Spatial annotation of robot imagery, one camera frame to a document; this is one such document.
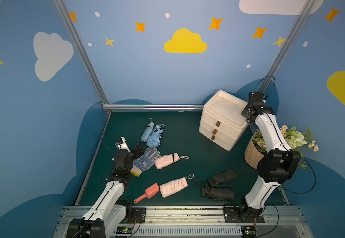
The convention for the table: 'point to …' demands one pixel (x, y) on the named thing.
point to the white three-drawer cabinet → (221, 121)
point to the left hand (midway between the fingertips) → (134, 142)
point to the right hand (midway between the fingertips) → (250, 112)
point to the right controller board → (248, 231)
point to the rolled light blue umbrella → (147, 131)
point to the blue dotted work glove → (144, 161)
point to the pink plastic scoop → (149, 192)
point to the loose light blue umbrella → (154, 141)
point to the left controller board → (124, 230)
